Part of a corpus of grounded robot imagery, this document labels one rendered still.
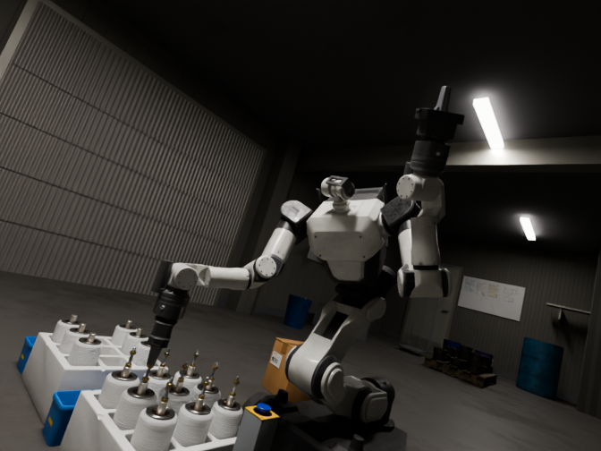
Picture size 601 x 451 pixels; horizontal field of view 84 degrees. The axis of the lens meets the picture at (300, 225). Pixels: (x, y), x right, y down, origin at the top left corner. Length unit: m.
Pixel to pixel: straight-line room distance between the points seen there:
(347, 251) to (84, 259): 3.49
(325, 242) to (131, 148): 3.46
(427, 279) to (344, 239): 0.34
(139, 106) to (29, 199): 1.49
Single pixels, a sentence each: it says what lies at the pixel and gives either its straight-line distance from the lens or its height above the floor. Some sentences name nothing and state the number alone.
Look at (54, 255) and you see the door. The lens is 4.22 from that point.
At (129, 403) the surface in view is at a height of 0.24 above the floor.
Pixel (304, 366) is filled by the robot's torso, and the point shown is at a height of 0.42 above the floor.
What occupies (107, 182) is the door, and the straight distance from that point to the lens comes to 4.28.
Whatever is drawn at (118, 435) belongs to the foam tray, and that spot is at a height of 0.18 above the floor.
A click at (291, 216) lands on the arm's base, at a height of 0.90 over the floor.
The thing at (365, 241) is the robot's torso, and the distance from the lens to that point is 1.13.
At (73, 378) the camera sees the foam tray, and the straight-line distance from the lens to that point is 1.48.
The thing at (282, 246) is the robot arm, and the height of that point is 0.78.
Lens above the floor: 0.68
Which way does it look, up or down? 9 degrees up
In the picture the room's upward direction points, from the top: 17 degrees clockwise
